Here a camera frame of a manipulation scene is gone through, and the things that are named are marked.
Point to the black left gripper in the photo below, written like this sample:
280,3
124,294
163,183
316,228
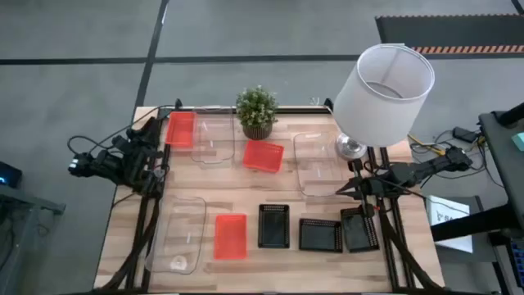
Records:
152,182

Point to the clear plastic basket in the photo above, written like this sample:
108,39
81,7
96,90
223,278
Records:
177,233
317,166
213,137

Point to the small potted green plant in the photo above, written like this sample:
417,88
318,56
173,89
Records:
256,110

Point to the black desk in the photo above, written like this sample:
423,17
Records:
505,164

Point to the black device with blue light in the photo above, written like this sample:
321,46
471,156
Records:
9,175

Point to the black table edge rail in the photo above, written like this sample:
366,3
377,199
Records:
294,110

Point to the black right frame rails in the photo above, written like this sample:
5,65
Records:
395,237

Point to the white cardboard box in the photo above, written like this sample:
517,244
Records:
448,221

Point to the black plastic basket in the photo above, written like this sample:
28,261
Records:
359,229
320,235
273,226

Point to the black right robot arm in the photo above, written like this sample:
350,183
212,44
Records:
425,168

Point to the teal object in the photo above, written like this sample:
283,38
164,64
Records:
519,141

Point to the black hazard-striped floor mat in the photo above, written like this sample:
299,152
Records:
450,30

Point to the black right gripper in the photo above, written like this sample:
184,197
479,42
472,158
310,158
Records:
374,187

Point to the black power adapter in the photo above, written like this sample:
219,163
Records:
464,134

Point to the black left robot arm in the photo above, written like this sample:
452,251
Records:
118,166

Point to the white shade table lamp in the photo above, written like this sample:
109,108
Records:
380,102

